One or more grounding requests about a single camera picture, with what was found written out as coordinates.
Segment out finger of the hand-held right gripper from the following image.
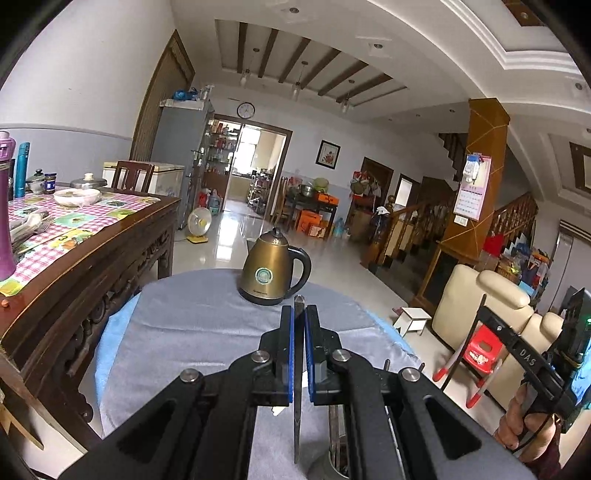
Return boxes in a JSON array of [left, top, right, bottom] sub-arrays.
[[475, 305, 559, 376]]

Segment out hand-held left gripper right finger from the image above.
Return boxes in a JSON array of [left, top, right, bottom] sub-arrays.
[[305, 305, 539, 480]]

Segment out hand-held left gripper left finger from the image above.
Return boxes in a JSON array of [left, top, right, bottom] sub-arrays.
[[60, 305, 296, 480]]

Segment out person's right forearm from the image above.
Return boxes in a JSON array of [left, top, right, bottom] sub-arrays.
[[526, 425, 583, 480]]

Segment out person's right hand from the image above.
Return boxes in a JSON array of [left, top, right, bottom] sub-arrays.
[[492, 385, 562, 464]]

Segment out red plastic chair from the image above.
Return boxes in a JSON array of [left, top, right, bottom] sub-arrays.
[[431, 323, 509, 409]]

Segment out cream leather armchair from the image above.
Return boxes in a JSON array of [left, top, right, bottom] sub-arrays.
[[431, 264, 561, 411]]

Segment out pile of colourful bags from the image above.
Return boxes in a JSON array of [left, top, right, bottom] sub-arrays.
[[482, 233, 552, 296]]

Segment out gold electric kettle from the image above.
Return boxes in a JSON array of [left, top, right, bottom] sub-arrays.
[[237, 227, 312, 306]]

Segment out small white stool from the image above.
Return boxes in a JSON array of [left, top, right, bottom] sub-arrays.
[[393, 307, 432, 337]]

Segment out grey tablecloth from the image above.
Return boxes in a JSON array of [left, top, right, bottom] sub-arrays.
[[95, 268, 416, 480]]

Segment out dark wooden table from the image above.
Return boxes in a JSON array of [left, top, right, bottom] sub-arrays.
[[283, 191, 340, 237]]

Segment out wooden stair railing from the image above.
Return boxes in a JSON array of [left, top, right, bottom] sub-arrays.
[[365, 191, 539, 278]]

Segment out small floor fan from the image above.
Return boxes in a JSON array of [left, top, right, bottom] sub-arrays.
[[186, 208, 213, 244]]

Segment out hanging bags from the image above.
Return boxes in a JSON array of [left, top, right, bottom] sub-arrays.
[[351, 173, 382, 197]]

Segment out light blue under cloth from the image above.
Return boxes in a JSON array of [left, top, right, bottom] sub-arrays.
[[95, 295, 409, 402]]

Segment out carved wooden sideboard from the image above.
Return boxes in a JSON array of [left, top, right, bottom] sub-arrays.
[[0, 196, 181, 453]]

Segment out orange wooden pillar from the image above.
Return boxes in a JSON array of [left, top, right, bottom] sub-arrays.
[[436, 98, 511, 268]]

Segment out white chest freezer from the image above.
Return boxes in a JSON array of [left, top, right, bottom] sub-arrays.
[[102, 161, 188, 195]]

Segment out glass display cabinet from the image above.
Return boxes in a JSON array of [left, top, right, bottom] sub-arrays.
[[201, 117, 241, 185]]

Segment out grey refrigerator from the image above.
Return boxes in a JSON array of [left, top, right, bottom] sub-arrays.
[[152, 99, 215, 232]]

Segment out pink checked table cover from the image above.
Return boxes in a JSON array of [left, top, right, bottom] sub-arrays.
[[0, 191, 162, 297]]

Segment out wooden chair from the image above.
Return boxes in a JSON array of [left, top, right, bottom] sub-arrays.
[[112, 161, 155, 192]]

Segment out white bowl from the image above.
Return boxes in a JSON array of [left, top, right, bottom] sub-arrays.
[[53, 188, 102, 208]]

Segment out metal pot lid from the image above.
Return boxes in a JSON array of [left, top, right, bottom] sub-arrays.
[[69, 173, 108, 190]]

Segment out brown wooden door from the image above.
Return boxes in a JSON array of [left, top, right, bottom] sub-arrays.
[[129, 30, 195, 162]]

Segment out rolled plastic bag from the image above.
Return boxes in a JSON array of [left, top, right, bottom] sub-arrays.
[[9, 210, 52, 256]]

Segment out purple water bottle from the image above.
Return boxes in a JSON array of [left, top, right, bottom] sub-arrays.
[[0, 130, 18, 280]]

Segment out teal water bottle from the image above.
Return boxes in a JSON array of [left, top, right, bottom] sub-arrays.
[[14, 142, 31, 199]]

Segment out pink wall calendar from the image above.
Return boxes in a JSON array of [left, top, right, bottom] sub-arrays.
[[453, 154, 491, 220]]

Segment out framed wall picture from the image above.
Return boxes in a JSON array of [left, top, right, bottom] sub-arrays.
[[316, 140, 341, 167]]

